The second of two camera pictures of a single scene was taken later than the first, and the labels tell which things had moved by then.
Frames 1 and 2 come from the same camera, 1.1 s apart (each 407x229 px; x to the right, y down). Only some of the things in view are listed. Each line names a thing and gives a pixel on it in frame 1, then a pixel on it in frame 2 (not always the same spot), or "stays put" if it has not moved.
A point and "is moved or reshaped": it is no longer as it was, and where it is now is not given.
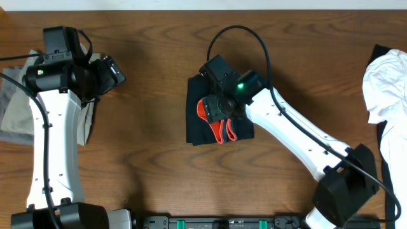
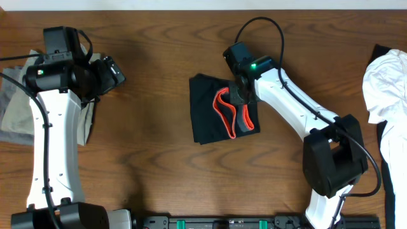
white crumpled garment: (385, 88) stays put
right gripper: (212, 110) -> (234, 97)
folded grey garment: (7, 90) stays put
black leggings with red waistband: (200, 129) is moved or reshaped
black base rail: (126, 219) stays put
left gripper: (109, 82) stays put
